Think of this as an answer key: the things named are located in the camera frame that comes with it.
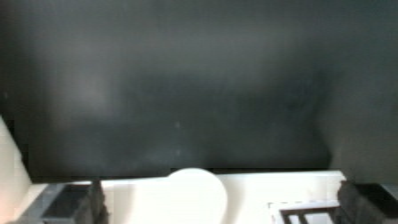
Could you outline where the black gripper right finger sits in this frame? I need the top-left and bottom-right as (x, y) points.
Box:
(337, 181), (398, 224)

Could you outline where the white drawer cabinet box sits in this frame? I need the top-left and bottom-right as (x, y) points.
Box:
(0, 116), (47, 224)

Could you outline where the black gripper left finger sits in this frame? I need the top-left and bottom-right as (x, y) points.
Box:
(13, 180), (111, 224)

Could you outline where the white drawer with knob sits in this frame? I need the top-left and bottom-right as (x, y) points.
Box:
(102, 168), (345, 224)

